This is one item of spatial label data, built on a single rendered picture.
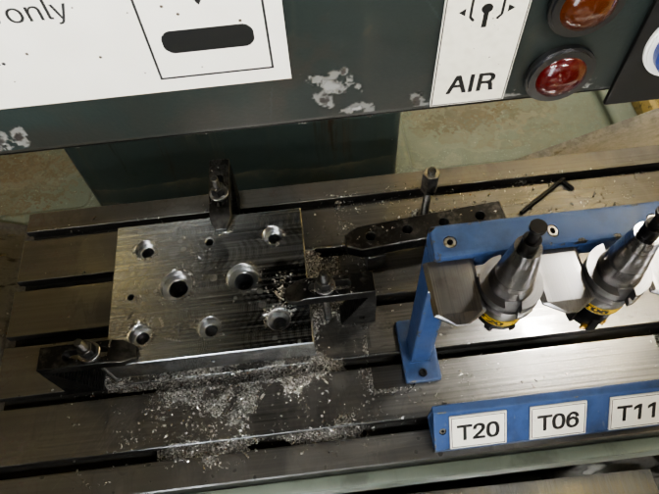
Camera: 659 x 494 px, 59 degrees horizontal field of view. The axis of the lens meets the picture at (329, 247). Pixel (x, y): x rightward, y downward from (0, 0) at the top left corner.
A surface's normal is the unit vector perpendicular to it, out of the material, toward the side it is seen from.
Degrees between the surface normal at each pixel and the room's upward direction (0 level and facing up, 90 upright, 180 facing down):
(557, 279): 0
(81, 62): 90
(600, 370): 0
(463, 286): 0
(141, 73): 90
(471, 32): 90
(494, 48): 90
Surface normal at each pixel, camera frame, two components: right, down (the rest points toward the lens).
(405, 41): 0.11, 0.85
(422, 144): -0.04, -0.51
